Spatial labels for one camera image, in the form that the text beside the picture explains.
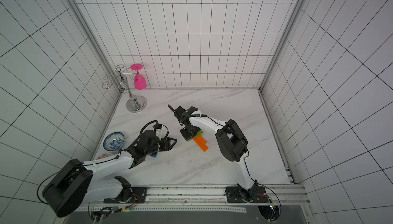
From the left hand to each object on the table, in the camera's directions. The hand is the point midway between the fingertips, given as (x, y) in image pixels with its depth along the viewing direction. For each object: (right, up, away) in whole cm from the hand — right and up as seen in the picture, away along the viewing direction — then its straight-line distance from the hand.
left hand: (172, 143), depth 86 cm
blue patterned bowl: (-36, 0, +4) cm, 36 cm away
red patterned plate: (-36, -5, -4) cm, 36 cm away
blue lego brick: (-10, -6, -3) cm, 12 cm away
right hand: (+11, +5, +6) cm, 13 cm away
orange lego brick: (+15, 0, +4) cm, 15 cm away
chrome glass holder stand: (-31, +22, +24) cm, 45 cm away
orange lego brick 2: (+17, +1, +5) cm, 18 cm away
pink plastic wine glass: (-25, +38, +17) cm, 49 cm away
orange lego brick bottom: (+19, -3, +3) cm, 19 cm away
